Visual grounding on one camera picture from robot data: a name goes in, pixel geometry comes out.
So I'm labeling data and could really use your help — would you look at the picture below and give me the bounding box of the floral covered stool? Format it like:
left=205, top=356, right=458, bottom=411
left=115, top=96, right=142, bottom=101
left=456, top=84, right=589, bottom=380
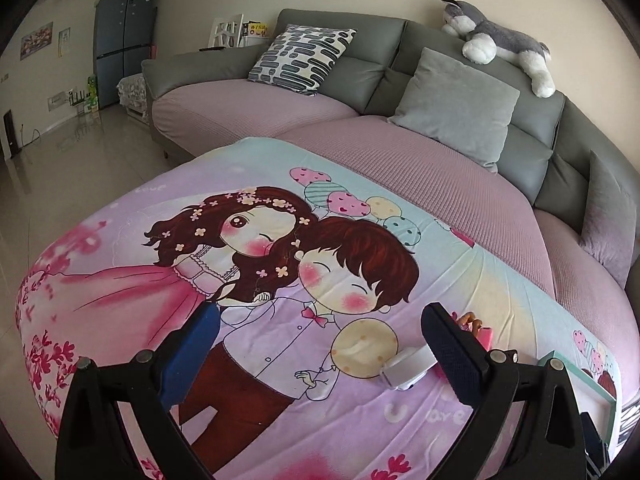
left=116, top=72, right=151, bottom=121

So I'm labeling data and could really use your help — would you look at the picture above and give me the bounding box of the green framed box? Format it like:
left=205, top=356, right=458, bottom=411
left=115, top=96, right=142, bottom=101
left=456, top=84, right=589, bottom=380
left=537, top=352, right=618, bottom=461

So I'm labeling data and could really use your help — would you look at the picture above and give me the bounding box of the white rack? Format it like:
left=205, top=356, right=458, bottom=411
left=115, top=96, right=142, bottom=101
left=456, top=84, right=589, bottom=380
left=209, top=16, right=246, bottom=50

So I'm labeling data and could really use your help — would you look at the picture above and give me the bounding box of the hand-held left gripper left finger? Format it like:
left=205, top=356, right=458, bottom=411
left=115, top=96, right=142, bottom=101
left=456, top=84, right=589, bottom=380
left=54, top=302, right=221, bottom=480

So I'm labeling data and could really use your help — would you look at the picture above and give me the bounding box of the pink sofa cover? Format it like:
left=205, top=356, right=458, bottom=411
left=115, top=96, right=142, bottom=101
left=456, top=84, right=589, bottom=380
left=151, top=82, right=640, bottom=311

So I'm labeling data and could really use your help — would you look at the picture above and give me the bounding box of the wall picture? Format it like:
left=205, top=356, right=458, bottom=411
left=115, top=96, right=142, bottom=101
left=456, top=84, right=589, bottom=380
left=20, top=21, right=54, bottom=58

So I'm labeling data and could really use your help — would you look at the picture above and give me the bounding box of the grey purple pillow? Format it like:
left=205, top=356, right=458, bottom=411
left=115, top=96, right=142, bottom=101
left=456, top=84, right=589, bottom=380
left=580, top=150, right=640, bottom=288

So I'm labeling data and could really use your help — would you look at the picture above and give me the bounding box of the white cup with cream lid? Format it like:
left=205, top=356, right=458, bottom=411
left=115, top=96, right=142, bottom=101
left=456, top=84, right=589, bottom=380
left=380, top=345, right=438, bottom=391

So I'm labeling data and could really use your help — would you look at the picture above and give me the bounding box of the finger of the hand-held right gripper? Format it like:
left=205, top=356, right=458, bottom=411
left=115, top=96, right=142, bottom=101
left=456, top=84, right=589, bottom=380
left=581, top=410, right=613, bottom=470

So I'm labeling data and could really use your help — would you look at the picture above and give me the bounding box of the black white striped item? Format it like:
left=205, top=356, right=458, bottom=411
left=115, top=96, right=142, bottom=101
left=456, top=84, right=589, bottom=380
left=617, top=400, right=640, bottom=443

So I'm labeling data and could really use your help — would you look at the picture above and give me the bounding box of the printed cartoon blanket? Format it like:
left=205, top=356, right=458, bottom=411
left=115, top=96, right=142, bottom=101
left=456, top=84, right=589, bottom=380
left=15, top=136, right=623, bottom=480

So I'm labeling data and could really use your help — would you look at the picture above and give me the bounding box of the blue grey refrigerator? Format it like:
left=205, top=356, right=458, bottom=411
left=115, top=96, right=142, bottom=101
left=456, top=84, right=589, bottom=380
left=94, top=0, right=158, bottom=110

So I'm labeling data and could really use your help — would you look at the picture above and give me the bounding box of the blue white patterned pillow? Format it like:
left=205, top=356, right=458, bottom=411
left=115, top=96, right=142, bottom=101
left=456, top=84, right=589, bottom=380
left=247, top=24, right=357, bottom=96

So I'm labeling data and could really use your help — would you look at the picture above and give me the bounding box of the grey white plush dog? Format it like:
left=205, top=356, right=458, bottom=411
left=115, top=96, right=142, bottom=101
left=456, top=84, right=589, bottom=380
left=440, top=0, right=556, bottom=98

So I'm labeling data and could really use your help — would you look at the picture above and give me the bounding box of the black upright device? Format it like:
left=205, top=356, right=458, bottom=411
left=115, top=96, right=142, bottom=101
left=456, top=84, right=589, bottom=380
left=2, top=110, right=18, bottom=158

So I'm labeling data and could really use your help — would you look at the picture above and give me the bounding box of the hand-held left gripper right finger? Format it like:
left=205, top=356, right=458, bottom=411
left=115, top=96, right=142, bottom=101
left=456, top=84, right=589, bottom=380
left=421, top=302, right=586, bottom=480

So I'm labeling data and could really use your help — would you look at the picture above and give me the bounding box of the grey sofa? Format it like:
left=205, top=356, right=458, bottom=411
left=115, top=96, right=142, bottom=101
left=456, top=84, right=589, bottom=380
left=141, top=8, right=640, bottom=291

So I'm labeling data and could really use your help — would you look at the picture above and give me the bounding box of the light grey square pillow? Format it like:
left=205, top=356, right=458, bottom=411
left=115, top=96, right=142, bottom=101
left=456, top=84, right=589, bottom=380
left=387, top=47, right=521, bottom=167

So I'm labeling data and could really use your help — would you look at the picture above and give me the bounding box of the pink doll toy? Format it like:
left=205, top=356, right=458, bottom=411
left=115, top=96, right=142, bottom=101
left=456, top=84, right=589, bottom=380
left=451, top=311, right=483, bottom=333

